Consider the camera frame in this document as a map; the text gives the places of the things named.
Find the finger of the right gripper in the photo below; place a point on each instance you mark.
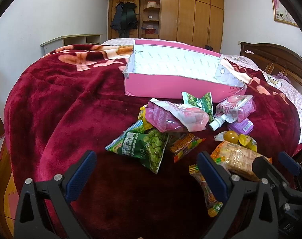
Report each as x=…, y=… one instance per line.
x=292, y=166
x=268, y=174

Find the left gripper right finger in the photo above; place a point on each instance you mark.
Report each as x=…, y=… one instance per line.
x=231, y=190

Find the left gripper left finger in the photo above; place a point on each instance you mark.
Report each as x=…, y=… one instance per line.
x=32, y=218

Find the orange rice cracker pack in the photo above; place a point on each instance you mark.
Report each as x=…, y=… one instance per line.
x=236, y=158

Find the purple snack tin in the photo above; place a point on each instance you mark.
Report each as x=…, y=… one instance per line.
x=245, y=127

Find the burger gummy candy packet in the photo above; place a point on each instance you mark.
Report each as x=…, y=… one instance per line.
x=184, y=145

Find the small green pea snack packet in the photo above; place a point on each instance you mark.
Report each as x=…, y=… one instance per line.
x=204, y=103

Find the pink peach jelly pouch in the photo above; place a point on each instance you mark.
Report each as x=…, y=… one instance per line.
x=171, y=117

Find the large green pea snack bag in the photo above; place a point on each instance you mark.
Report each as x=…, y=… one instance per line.
x=147, y=147

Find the yellow pastry packet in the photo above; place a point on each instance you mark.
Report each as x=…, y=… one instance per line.
x=142, y=116

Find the yellow green candy packet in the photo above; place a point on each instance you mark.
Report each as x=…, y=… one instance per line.
x=247, y=142

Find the wooden headboard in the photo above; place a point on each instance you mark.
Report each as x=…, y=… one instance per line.
x=275, y=59

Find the red floral fleece blanket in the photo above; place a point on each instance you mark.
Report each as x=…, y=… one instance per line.
x=73, y=100

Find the black bag by wardrobe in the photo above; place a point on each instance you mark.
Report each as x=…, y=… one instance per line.
x=208, y=47

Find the pink cardboard box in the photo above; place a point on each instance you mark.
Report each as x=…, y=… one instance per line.
x=164, y=69

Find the framed wedding photo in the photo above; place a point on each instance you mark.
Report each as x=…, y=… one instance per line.
x=281, y=14

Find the wooden wardrobe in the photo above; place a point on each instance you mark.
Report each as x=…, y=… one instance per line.
x=194, y=22

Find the white low shelf unit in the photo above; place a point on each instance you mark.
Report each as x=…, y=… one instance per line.
x=61, y=41

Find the dark hanging coat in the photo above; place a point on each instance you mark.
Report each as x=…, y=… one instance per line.
x=125, y=19

